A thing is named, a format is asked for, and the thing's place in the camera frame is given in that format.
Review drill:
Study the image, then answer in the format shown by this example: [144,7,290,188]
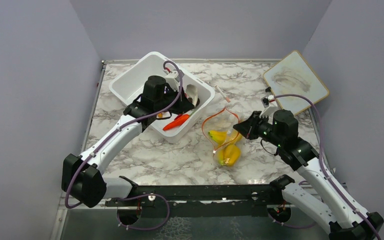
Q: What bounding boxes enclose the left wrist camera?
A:
[164,70,184,91]

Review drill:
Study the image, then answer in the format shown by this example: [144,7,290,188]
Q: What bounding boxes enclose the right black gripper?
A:
[233,110,284,148]

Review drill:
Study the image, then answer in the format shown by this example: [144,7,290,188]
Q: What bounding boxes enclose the small whiteboard wooden frame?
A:
[263,50,330,104]

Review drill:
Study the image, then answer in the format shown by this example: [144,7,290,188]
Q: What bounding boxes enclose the white plastic bin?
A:
[109,51,215,143]

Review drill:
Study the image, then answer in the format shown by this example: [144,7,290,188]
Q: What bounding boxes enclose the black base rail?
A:
[105,184,285,218]

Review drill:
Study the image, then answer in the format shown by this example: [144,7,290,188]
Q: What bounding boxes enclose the white marker pink cap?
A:
[215,85,231,103]

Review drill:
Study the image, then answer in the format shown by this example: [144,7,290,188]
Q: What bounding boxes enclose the small yellow banana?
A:
[208,130,227,145]

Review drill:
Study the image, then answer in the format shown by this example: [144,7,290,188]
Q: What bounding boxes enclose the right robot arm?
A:
[233,109,384,240]

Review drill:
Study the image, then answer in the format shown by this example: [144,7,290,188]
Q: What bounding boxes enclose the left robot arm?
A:
[63,71,186,209]

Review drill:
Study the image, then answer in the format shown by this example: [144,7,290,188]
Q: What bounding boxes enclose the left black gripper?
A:
[154,85,195,115]

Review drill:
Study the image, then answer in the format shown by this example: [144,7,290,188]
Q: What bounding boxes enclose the yellow bell pepper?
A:
[225,129,243,145]

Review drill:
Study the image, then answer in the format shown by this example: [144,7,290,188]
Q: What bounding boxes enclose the large yellow banana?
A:
[217,144,241,167]

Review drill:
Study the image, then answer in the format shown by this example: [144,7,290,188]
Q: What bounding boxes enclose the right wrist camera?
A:
[260,95,279,117]

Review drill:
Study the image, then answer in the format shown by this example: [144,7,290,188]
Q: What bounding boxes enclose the clear zip bag orange zipper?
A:
[201,106,242,167]

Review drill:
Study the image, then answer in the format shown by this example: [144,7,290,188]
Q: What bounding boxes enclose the beige mushroom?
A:
[185,84,199,104]

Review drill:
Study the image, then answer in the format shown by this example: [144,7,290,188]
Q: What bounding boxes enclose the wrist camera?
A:
[164,70,184,91]
[260,95,279,117]

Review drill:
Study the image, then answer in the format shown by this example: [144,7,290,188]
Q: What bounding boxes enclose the orange carrot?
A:
[162,113,190,131]

